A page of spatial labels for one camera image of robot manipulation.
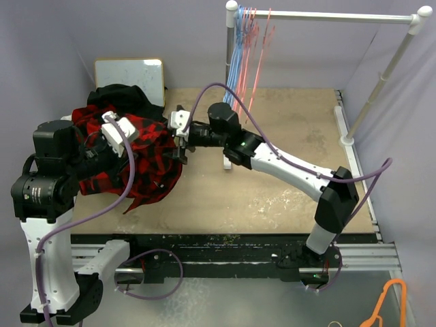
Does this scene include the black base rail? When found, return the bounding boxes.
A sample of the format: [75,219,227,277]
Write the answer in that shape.
[72,234,380,285]

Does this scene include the red black plaid shirt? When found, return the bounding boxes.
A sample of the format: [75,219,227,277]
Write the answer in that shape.
[72,103,183,213]

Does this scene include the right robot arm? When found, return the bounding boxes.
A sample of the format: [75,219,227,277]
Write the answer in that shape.
[168,102,359,266]

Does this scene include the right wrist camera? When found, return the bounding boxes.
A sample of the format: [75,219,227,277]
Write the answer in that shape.
[168,105,191,141]

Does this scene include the orange hanger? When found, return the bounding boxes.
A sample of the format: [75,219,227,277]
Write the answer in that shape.
[357,278,408,327]

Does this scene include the black garment pile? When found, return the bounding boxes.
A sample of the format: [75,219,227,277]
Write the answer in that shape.
[87,84,165,122]

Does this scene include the pink hangers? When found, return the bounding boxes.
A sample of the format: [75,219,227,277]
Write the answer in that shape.
[231,7,262,119]

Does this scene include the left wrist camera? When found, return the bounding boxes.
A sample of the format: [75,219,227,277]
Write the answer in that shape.
[101,111,140,157]

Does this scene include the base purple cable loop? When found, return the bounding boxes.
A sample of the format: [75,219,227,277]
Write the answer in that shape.
[113,248,184,300]

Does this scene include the white clothes rack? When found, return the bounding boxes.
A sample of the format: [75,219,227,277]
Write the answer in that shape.
[223,0,434,182]

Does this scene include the white whiteboard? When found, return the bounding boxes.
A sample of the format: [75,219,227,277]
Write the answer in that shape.
[94,58,166,107]

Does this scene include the blue hangers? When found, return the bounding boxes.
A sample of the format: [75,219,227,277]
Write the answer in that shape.
[225,1,244,93]

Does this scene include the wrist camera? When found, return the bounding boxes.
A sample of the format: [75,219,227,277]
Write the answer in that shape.
[101,111,140,157]
[168,105,191,141]

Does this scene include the single pink hanger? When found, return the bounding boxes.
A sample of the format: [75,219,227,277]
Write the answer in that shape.
[248,7,275,112]

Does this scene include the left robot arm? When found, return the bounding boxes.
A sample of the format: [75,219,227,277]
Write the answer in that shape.
[11,112,140,326]

